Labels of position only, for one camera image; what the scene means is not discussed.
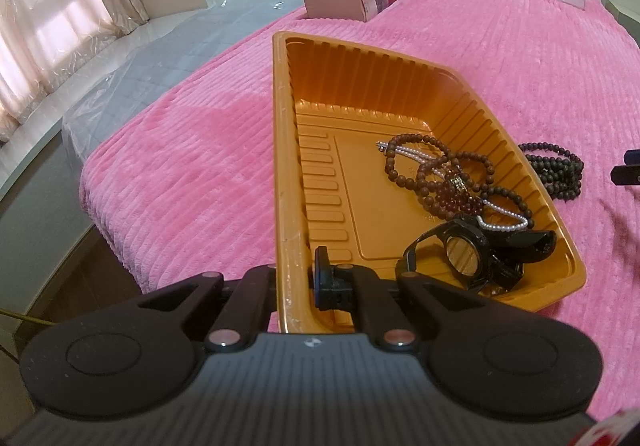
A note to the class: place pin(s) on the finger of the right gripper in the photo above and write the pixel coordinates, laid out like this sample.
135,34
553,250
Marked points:
626,175
632,157

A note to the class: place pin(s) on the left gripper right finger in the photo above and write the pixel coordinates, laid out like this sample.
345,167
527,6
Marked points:
485,355

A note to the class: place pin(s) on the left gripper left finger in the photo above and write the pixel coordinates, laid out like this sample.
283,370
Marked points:
140,353

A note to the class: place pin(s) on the black smart watch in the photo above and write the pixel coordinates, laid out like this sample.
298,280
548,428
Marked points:
466,249

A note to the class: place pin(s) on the white pearl strand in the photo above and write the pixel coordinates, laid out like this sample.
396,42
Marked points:
452,185

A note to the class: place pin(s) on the black fitness band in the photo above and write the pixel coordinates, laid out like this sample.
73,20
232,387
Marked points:
509,252

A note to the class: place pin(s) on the pink plush blanket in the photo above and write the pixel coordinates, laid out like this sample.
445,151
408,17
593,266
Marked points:
268,151

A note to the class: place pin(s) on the pink curtain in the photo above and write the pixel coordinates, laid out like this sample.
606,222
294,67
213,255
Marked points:
44,42

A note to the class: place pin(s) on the clear plastic mattress cover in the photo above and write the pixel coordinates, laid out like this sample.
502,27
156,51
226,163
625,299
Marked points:
150,71

